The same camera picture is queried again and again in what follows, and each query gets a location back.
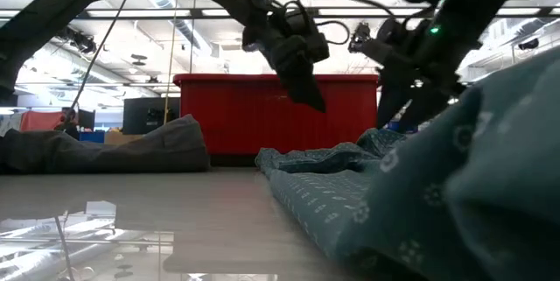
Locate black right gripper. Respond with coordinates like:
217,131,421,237
375,31,465,134

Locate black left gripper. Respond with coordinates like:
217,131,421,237
242,9,327,113

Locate teal patterned shirt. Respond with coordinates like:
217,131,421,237
255,46,560,281

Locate dark grey garment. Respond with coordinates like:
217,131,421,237
0,114,212,175

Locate red plastic bin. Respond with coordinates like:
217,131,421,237
173,74,380,157

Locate black ceiling fixture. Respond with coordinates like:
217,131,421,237
517,38,541,52

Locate large black box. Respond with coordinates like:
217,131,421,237
122,96,181,137

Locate blue crate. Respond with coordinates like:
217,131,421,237
79,130,106,144

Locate black computer monitor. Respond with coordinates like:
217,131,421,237
76,108,96,132

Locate black ceiling spotlights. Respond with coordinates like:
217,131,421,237
60,25,98,54

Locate person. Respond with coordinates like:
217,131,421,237
53,107,81,141

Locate orange cloth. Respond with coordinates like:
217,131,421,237
19,110,67,132

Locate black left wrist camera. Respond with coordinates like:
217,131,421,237
286,9,331,65

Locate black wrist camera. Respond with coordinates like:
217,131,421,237
286,9,331,65
375,18,410,50

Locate black camera with cable loop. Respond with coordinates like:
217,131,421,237
347,21,376,54

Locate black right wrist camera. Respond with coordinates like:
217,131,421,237
375,18,410,50

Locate long black cable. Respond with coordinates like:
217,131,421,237
63,0,135,120

